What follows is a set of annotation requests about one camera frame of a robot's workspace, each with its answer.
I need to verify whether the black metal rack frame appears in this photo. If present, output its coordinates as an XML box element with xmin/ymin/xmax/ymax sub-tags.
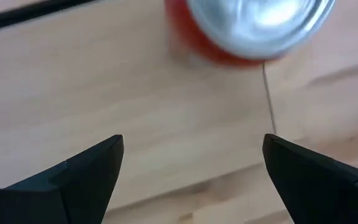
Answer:
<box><xmin>0</xmin><ymin>0</ymin><xmax>278</xmax><ymax>223</ymax></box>

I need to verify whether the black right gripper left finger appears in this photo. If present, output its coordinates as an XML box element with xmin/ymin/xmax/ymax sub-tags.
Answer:
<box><xmin>0</xmin><ymin>134</ymin><xmax>125</xmax><ymax>224</ymax></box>

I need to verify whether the red Fanta can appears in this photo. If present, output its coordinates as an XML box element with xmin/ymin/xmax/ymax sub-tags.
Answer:
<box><xmin>165</xmin><ymin>0</ymin><xmax>337</xmax><ymax>68</ymax></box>

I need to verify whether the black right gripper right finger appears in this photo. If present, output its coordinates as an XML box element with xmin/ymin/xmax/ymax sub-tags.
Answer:
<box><xmin>262</xmin><ymin>133</ymin><xmax>358</xmax><ymax>224</ymax></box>

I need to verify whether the black table rig frame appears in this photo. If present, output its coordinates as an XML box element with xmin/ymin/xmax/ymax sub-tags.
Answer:
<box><xmin>0</xmin><ymin>0</ymin><xmax>96</xmax><ymax>34</ymax></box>

